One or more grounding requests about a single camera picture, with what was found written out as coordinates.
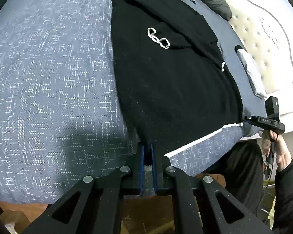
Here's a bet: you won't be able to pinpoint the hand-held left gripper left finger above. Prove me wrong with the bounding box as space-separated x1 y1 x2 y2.
21 144 147 234

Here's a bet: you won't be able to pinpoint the folded lilac grey garment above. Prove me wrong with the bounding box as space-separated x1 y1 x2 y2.
237 49 268 99

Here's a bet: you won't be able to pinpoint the black sweater with white trim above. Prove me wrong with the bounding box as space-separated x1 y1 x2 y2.
111 0 245 171

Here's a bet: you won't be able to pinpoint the person's right hand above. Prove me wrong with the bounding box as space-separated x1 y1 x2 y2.
259 129 293 173

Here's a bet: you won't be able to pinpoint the bed with blue sheet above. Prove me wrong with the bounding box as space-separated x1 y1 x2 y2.
0 0 268 204

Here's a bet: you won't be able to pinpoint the person's right forearm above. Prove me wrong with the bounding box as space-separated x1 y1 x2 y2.
271 158 293 231

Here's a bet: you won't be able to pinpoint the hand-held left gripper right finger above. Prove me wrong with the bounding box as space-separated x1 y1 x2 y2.
150 143 275 234

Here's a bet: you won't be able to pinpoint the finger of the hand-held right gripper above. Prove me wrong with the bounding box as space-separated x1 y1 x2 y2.
243 115 259 127

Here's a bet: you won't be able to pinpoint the person's black trousers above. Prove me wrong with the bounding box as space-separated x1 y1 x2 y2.
193 140 265 222

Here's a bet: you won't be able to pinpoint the cream tufted headboard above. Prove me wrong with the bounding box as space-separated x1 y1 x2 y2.
222 0 293 127

